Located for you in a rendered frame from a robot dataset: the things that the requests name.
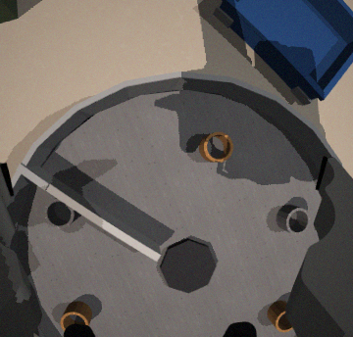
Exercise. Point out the grey round turntable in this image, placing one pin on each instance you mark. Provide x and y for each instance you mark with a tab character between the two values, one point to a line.
135	170

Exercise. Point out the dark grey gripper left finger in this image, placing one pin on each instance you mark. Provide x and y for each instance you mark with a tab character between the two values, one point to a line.
20	313

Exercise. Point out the blue crate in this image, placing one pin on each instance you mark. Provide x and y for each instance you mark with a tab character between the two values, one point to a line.
317	34

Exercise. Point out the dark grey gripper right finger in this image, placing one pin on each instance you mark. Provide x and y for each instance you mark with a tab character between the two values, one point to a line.
321	300

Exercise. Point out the grey metal bushing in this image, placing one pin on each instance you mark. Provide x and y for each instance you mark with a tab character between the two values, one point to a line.
52	218
301	224

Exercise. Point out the bronze bushing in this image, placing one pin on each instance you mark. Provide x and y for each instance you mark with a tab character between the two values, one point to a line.
275	311
228	147
78	308

